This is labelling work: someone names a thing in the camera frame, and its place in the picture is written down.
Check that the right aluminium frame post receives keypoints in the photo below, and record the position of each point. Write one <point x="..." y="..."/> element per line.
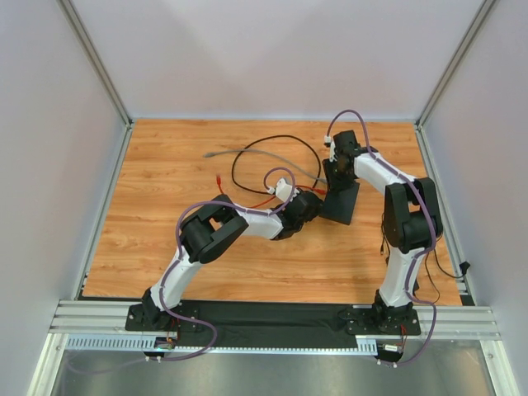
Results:
<point x="480" y="18"/>

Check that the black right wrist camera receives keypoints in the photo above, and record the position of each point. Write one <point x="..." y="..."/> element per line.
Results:
<point x="345" y="143"/>

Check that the aluminium front frame rail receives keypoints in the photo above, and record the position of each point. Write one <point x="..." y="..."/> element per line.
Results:
<point x="106" y="317"/>

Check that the black network switch box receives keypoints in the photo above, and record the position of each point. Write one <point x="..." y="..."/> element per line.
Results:
<point x="338" y="206"/>

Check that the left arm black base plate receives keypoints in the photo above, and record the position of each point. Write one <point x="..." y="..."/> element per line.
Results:
<point x="138" y="321"/>

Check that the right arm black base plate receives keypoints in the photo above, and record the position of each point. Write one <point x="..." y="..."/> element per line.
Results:
<point x="380" y="320"/>

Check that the left aluminium frame post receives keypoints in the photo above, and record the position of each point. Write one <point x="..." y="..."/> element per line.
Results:
<point x="79" y="29"/>

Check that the aluminium frame post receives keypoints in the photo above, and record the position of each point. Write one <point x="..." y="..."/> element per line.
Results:
<point x="79" y="29"/>
<point x="480" y="18"/>

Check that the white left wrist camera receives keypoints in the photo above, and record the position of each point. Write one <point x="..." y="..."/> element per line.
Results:
<point x="284" y="190"/>

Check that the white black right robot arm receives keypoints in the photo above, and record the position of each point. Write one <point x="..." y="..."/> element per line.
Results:
<point x="411" y="224"/>

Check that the slotted grey cable duct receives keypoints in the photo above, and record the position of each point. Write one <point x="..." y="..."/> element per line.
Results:
<point x="153" y="344"/>

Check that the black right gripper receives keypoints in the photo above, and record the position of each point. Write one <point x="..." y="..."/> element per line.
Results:
<point x="337" y="177"/>

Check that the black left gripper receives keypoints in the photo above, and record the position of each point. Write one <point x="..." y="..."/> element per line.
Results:
<point x="309" y="205"/>

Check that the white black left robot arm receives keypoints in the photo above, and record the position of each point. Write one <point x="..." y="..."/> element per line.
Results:
<point x="208" y="231"/>

